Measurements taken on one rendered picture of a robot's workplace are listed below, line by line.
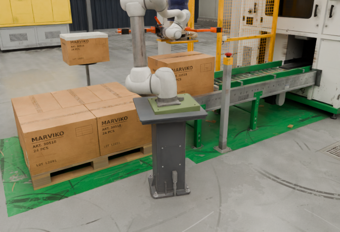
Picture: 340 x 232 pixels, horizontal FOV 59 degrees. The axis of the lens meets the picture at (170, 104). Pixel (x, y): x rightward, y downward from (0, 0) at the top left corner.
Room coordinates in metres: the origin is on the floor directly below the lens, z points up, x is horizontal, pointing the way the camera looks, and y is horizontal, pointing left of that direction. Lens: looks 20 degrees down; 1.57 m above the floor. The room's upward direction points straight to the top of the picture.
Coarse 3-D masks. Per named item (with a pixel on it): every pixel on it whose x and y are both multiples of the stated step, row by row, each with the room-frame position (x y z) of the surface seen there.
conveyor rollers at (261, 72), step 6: (246, 72) 4.06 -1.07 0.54; (252, 72) 4.08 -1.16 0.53; (258, 72) 4.01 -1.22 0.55; (264, 72) 4.03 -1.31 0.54; (270, 72) 4.04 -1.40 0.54; (216, 78) 3.78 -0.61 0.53; (222, 78) 3.71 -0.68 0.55; (234, 78) 3.75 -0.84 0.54; (240, 78) 3.77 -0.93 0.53; (216, 84) 3.50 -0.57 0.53; (216, 90) 3.23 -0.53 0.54
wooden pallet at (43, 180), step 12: (144, 144) 2.69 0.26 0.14; (24, 156) 2.56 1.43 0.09; (108, 156) 2.49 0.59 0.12; (132, 156) 2.66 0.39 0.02; (144, 156) 2.69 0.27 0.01; (60, 168) 2.26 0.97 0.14; (84, 168) 2.44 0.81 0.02; (96, 168) 2.42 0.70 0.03; (36, 180) 2.15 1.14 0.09; (48, 180) 2.20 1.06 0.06; (60, 180) 2.25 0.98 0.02
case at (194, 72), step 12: (156, 60) 2.99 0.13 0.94; (168, 60) 2.95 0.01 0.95; (180, 60) 2.95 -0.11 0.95; (192, 60) 2.98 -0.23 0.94; (204, 60) 3.06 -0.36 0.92; (180, 72) 2.90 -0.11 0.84; (192, 72) 2.98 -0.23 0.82; (204, 72) 3.07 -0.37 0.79; (180, 84) 2.90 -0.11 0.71; (192, 84) 2.98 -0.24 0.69; (204, 84) 3.07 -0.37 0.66
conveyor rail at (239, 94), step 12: (312, 72) 3.84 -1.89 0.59; (252, 84) 3.28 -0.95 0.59; (264, 84) 3.37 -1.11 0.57; (276, 84) 3.48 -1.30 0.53; (300, 84) 3.73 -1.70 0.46; (312, 84) 3.86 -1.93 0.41; (192, 96) 2.87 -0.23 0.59; (204, 96) 2.90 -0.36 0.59; (216, 96) 2.98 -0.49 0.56; (240, 96) 3.17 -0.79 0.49; (252, 96) 3.27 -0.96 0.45; (264, 96) 3.37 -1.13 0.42; (216, 108) 2.98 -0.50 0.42
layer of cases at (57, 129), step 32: (32, 96) 3.05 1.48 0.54; (64, 96) 3.04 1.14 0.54; (96, 96) 3.04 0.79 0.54; (128, 96) 3.03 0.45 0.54; (32, 128) 2.22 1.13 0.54; (64, 128) 2.30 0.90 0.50; (96, 128) 2.44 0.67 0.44; (128, 128) 2.61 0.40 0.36; (32, 160) 2.15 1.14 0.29; (64, 160) 2.28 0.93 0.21
